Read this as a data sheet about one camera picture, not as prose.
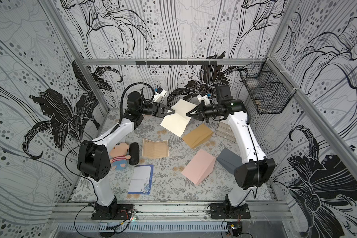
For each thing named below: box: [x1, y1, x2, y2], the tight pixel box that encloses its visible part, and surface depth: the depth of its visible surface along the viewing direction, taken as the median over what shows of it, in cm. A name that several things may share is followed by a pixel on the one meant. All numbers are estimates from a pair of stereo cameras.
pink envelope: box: [181, 148, 217, 186], surface depth 91 cm
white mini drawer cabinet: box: [215, 121, 237, 143], surface depth 98 cm
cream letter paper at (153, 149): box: [141, 138, 170, 159], surface depth 97 cm
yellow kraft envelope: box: [181, 123, 215, 149], surface depth 104 cm
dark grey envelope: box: [216, 147, 243, 175], surface depth 92 cm
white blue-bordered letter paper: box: [127, 164, 154, 195], surface depth 84 cm
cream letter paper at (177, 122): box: [160, 98, 198, 138], surface depth 71 cm
